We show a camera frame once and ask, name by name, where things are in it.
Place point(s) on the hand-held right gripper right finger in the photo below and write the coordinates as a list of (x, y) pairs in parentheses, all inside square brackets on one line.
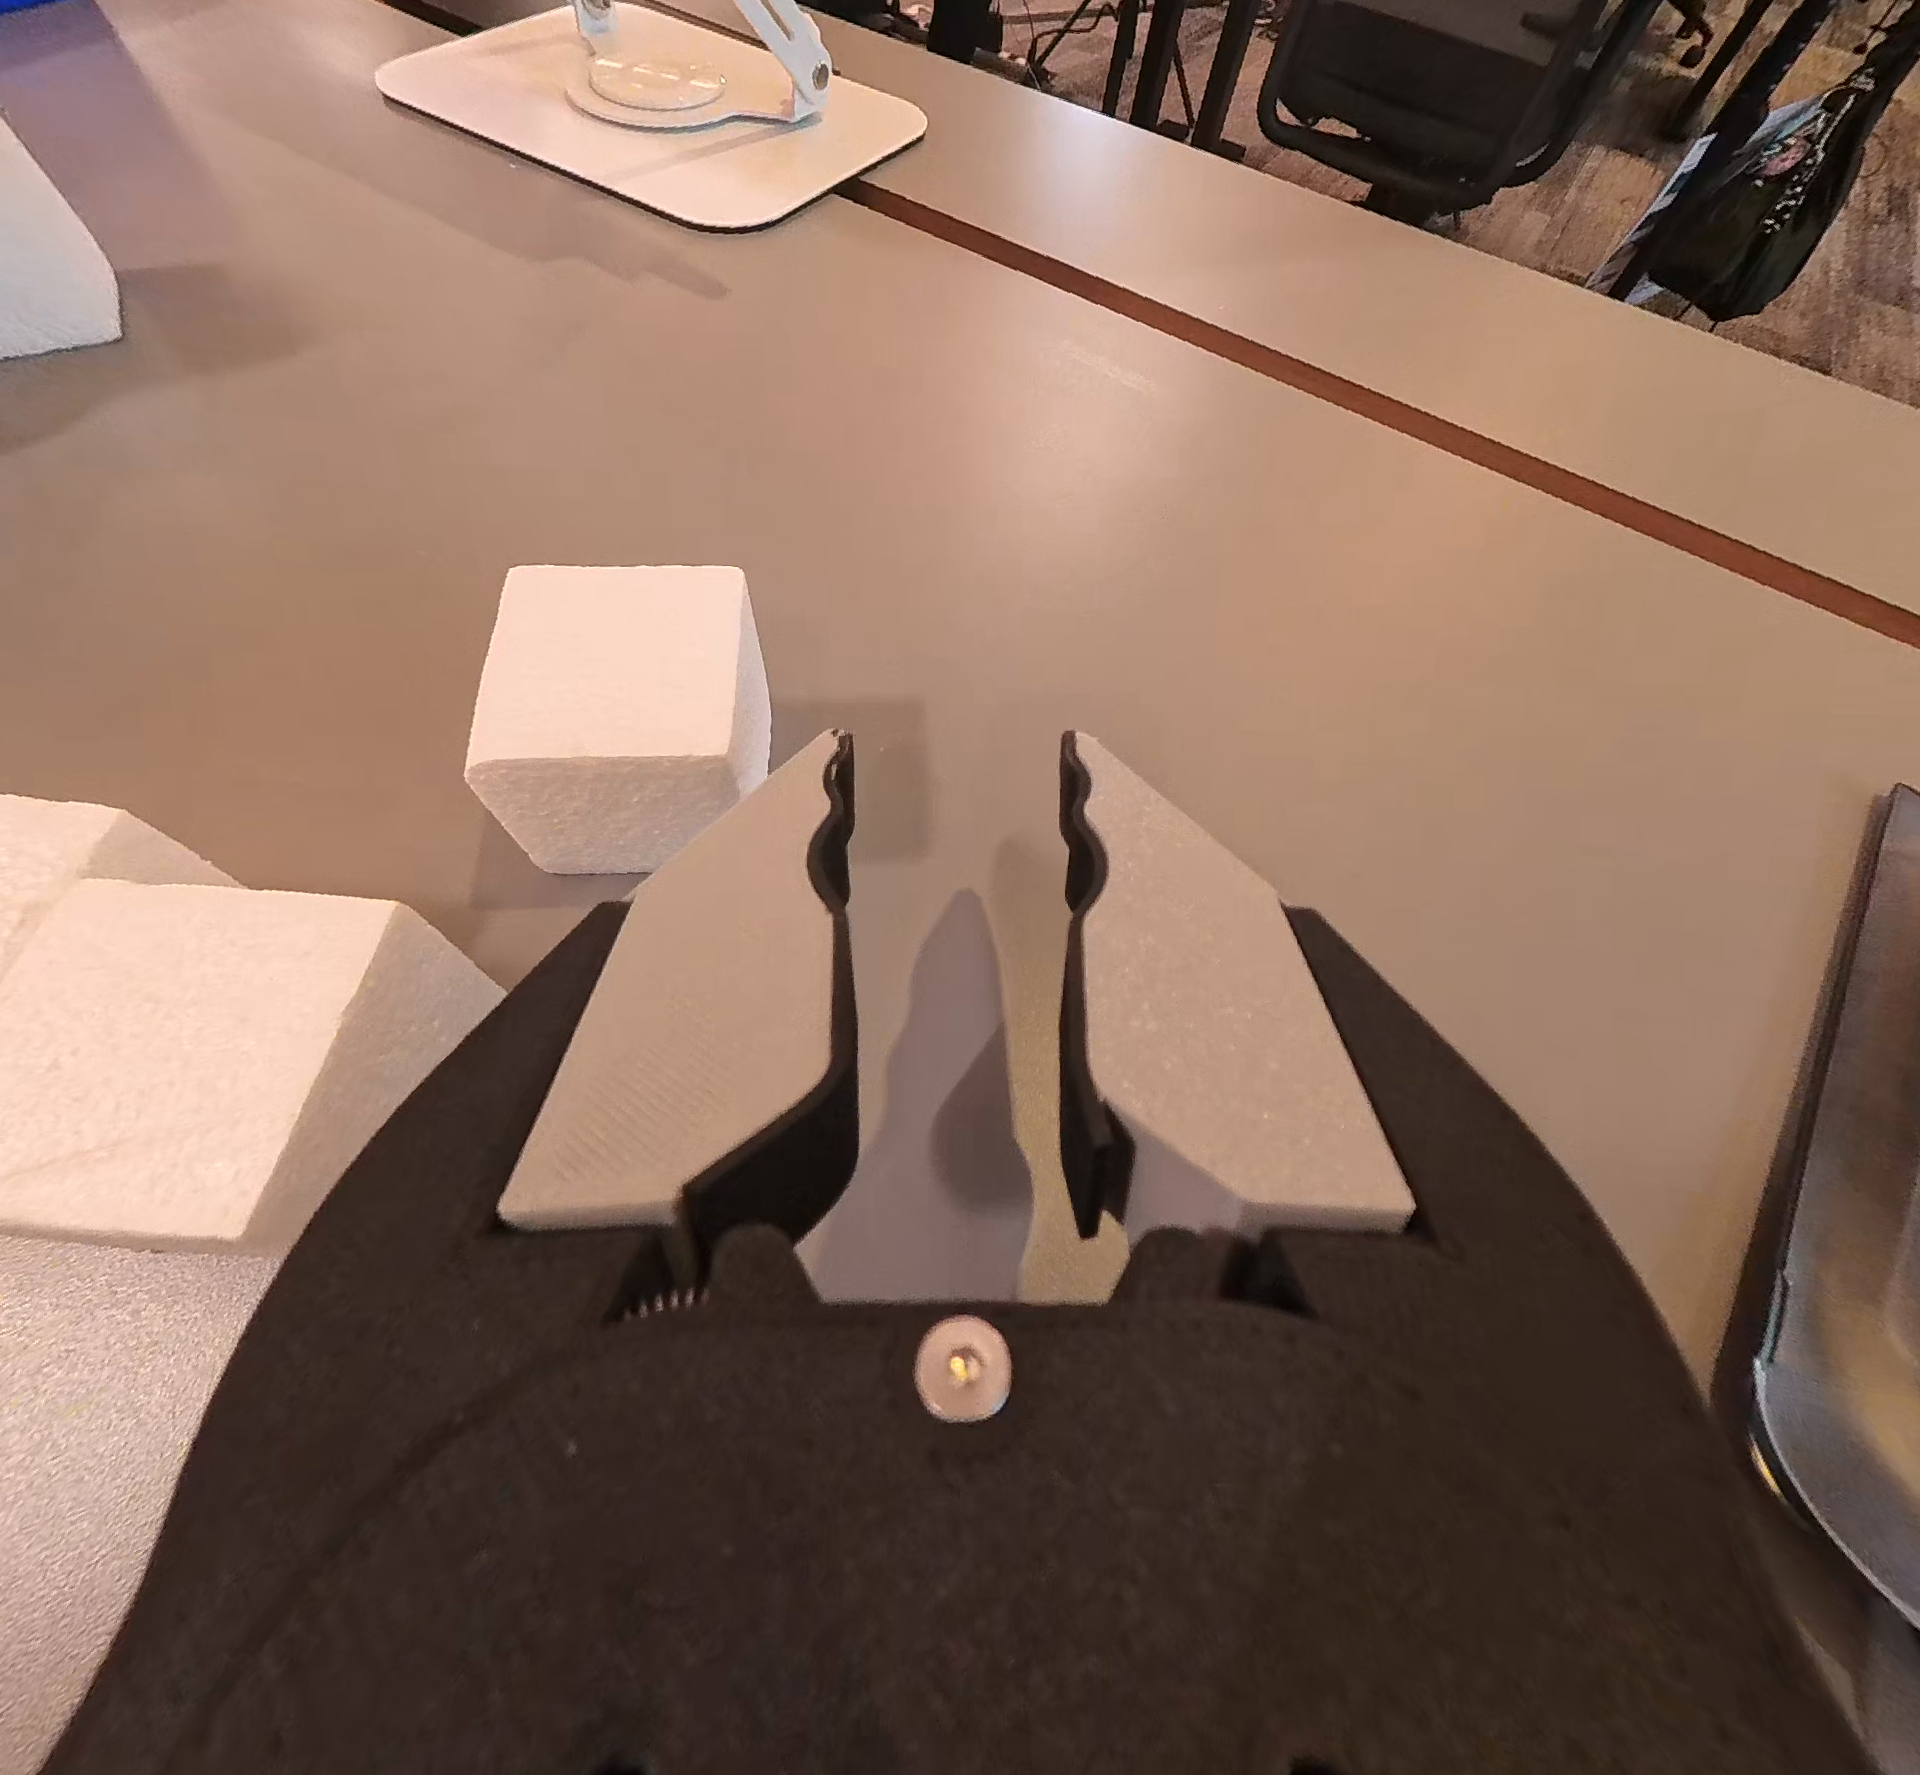
[(1229, 1042)]

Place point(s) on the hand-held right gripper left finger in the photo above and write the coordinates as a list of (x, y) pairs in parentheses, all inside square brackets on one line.
[(688, 1042)]

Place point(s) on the white hard foam cube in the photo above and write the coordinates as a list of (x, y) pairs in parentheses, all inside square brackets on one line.
[(73, 844), (46, 261), (616, 694), (193, 1056)]

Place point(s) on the white document stand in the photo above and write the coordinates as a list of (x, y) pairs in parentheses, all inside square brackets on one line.
[(779, 147)]

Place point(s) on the black floral bag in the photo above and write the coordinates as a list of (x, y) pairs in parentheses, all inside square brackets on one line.
[(1768, 201)]

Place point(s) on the black office chair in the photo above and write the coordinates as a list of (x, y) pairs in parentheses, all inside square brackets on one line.
[(1440, 22)]

